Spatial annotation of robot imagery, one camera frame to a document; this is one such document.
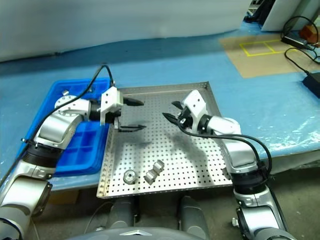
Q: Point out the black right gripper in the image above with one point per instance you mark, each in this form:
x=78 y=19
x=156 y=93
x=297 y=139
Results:
x=186 y=120

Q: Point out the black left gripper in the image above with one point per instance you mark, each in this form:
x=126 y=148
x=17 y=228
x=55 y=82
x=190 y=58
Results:
x=113 y=117

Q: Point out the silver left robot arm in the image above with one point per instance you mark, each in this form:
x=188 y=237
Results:
x=57 y=125

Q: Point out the blue plastic compartment tray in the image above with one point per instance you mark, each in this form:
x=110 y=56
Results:
x=85 y=140

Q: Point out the blue plastic table cover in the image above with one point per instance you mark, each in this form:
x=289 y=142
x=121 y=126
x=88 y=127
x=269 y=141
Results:
x=175 y=67

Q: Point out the perforated metal tray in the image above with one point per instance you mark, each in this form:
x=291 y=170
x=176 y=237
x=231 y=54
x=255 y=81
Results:
x=175 y=162

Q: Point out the brown cardboard mat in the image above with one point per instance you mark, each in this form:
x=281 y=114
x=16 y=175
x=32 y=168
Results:
x=257 y=62

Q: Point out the dark grey rounded shape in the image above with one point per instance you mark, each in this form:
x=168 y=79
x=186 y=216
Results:
x=122 y=212
x=192 y=212

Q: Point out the grey robot torso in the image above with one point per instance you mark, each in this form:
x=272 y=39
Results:
x=135 y=235

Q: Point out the black power adapter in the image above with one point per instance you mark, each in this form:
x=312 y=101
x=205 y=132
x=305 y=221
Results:
x=295 y=41
x=312 y=83

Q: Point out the white panel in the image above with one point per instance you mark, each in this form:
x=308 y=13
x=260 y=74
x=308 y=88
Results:
x=280 y=12

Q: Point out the brown orange block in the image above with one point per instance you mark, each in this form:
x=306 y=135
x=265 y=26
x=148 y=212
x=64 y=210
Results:
x=307 y=32

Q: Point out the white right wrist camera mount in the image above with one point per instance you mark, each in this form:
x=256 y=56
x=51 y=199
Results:
x=196 y=102

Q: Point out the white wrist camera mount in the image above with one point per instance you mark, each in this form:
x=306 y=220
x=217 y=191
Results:
x=196 y=102
x=111 y=100

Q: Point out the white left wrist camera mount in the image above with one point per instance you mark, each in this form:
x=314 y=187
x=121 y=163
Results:
x=111 y=100

